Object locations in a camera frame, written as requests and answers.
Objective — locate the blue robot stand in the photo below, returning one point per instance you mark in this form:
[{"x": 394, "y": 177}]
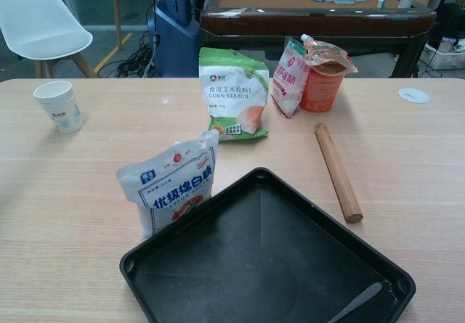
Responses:
[{"x": 174, "y": 40}]

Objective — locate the black baking tray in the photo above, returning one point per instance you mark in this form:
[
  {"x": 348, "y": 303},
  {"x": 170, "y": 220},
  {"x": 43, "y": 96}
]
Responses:
[{"x": 236, "y": 265}]

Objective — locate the wooden post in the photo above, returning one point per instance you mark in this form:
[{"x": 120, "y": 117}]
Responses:
[{"x": 117, "y": 11}]

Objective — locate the green white corn starch bag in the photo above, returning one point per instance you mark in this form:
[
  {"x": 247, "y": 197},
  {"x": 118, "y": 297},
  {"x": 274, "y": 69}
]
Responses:
[{"x": 232, "y": 94}]

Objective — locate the dark brown mahjong table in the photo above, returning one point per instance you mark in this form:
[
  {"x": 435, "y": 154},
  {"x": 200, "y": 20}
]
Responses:
[{"x": 316, "y": 21}]

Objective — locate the pink white powder packet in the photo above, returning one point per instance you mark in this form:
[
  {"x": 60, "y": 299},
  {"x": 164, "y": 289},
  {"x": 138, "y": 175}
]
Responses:
[{"x": 287, "y": 83}]

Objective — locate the white storage box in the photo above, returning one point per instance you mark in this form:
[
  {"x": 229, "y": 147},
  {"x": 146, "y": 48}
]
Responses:
[{"x": 443, "y": 56}]

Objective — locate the brown sauce spout pouch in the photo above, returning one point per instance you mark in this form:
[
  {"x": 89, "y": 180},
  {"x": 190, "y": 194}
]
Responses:
[{"x": 323, "y": 56}]

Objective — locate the stack of white paper cups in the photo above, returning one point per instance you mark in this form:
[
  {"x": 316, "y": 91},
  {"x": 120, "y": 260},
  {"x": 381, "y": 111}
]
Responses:
[{"x": 60, "y": 105}]

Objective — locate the white sugar bag blue print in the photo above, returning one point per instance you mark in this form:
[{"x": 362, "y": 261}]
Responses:
[{"x": 174, "y": 178}]

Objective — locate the wooden rolling pin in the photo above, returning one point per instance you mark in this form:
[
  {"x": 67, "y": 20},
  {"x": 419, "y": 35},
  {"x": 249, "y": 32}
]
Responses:
[{"x": 336, "y": 170}]

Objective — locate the white plastic chair wooden legs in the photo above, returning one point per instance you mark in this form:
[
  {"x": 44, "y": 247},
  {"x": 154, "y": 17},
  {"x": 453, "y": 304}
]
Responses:
[{"x": 40, "y": 21}]

